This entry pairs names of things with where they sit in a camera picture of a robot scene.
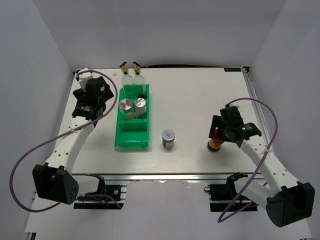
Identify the small dark spice jar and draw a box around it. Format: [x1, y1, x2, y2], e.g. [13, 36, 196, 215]
[162, 129, 176, 149]

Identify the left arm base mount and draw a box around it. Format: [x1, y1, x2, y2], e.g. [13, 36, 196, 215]
[73, 181, 127, 210]

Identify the white powder jar silver lid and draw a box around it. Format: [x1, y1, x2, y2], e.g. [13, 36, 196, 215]
[118, 98, 136, 120]

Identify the blue label salt jar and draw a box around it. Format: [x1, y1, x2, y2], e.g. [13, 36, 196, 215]
[134, 97, 147, 119]

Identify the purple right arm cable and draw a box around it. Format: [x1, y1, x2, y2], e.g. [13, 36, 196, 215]
[217, 97, 278, 224]

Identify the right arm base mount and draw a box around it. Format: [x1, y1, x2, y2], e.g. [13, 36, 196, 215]
[203, 173, 258, 213]

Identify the clear glass oil bottle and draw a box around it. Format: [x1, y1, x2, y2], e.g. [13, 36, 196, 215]
[119, 61, 134, 98]

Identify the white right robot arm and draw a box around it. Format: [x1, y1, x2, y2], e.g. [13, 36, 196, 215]
[207, 106, 315, 228]

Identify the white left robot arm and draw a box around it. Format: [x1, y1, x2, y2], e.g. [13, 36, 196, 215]
[32, 76, 114, 205]

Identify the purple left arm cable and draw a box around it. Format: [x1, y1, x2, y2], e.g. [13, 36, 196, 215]
[9, 70, 119, 213]

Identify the red lid sauce jar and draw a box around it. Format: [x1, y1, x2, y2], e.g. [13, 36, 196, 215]
[207, 136, 224, 152]

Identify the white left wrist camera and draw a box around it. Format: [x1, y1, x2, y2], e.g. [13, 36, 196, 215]
[74, 67, 93, 92]

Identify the green plastic divided bin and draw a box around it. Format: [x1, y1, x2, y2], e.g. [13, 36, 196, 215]
[114, 84, 151, 148]

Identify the right table logo sticker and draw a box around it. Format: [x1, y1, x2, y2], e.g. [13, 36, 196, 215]
[224, 67, 242, 72]

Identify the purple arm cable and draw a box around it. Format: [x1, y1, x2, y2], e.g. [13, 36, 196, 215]
[217, 97, 278, 224]
[9, 70, 119, 213]

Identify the glass bottle with dark residue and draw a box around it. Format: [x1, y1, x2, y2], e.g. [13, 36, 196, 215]
[133, 61, 147, 98]

